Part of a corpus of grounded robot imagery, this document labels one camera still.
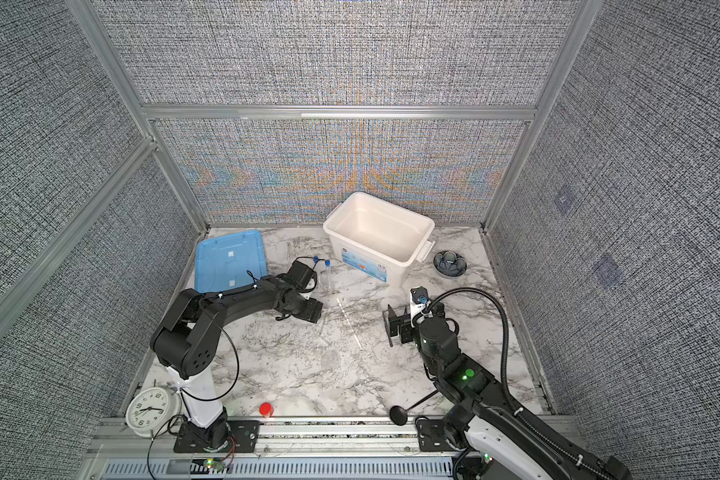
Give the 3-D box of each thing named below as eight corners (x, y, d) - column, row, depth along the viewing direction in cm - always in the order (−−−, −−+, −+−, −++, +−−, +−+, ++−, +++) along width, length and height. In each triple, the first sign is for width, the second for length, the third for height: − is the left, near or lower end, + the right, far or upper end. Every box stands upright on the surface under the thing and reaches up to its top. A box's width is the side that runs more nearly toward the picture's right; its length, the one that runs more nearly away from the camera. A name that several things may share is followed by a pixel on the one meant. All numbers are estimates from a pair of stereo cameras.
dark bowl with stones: (434, 280, 105) (437, 271, 101) (430, 259, 111) (433, 250, 107) (464, 280, 105) (469, 271, 101) (459, 259, 111) (462, 250, 107)
